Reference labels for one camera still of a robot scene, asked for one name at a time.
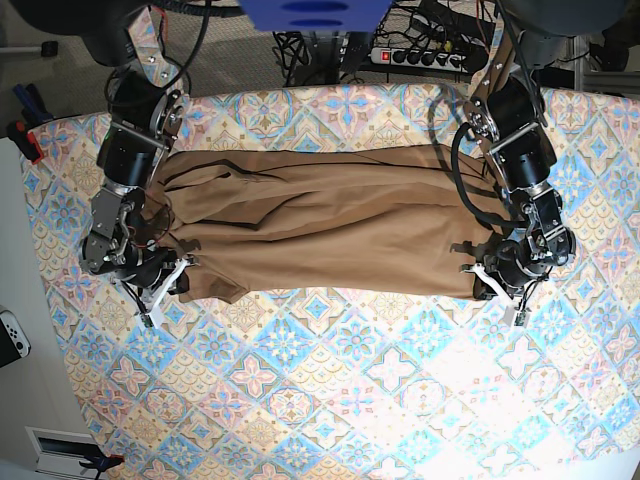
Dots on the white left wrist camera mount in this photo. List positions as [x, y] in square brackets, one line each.
[516, 313]

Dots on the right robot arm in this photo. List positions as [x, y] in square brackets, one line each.
[145, 94]

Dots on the white box device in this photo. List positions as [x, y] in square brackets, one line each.
[59, 454]

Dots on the red black clamp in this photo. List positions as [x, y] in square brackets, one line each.
[25, 140]

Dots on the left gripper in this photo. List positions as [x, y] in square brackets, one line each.
[513, 264]

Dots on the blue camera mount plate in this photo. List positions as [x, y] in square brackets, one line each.
[316, 15]

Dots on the brown t-shirt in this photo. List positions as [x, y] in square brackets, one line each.
[386, 220]

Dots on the orange black clamp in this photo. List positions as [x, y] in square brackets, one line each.
[95, 459]

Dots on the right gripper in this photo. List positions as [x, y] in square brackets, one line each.
[145, 269]

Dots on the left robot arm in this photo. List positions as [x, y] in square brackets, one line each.
[506, 116]

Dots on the patterned tablecloth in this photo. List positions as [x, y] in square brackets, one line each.
[327, 383]

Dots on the handheld game console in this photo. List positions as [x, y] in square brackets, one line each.
[14, 343]

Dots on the white power strip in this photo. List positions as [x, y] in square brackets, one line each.
[416, 58]

